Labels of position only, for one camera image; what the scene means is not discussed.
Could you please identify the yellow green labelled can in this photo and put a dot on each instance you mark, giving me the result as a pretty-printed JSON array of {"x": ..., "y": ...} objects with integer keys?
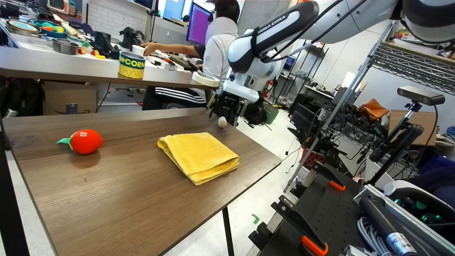
[{"x": 130, "y": 66}]

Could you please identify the black camera on stand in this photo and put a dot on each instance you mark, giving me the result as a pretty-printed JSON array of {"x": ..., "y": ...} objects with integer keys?
[{"x": 421, "y": 96}]

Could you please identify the yellow towel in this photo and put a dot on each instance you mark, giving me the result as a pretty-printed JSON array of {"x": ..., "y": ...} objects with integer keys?
[{"x": 199, "y": 156}]

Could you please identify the red tomato toy ball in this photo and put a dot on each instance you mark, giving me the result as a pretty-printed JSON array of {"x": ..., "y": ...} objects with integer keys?
[{"x": 82, "y": 141}]

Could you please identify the beige potato toy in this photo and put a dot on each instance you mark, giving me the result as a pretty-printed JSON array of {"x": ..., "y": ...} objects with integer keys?
[{"x": 221, "y": 121}]

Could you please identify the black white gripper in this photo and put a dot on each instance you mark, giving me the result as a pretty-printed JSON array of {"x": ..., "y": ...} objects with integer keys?
[{"x": 230, "y": 100}]

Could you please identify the orange handled black clamp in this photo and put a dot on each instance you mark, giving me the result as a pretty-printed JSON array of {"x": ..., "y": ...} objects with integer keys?
[{"x": 308, "y": 238}]

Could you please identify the person in grey shirt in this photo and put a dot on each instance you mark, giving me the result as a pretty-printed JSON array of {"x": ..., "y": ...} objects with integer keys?
[{"x": 219, "y": 36}]

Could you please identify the black perforated mount plate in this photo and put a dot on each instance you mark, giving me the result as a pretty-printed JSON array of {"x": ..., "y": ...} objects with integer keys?
[{"x": 332, "y": 217}]

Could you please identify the purple lit monitor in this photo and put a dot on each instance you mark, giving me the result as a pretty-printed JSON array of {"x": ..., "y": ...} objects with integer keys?
[{"x": 199, "y": 20}]

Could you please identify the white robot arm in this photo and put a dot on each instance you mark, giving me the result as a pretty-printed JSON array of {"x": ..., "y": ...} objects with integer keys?
[{"x": 257, "y": 53}]

